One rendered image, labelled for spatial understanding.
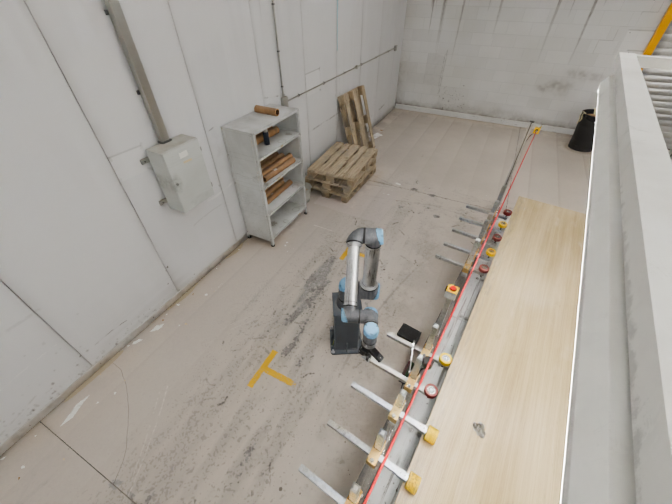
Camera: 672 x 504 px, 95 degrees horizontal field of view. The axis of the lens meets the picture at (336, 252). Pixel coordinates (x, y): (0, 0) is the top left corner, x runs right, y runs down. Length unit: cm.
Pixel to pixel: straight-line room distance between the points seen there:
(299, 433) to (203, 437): 77
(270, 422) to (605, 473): 267
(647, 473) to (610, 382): 14
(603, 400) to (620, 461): 7
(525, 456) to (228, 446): 207
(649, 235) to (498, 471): 159
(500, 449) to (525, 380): 48
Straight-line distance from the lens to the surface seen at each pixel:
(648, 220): 74
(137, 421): 337
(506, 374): 234
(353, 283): 203
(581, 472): 50
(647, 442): 46
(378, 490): 220
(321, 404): 298
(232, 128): 370
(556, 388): 244
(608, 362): 57
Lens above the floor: 277
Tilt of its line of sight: 42 degrees down
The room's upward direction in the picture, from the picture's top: straight up
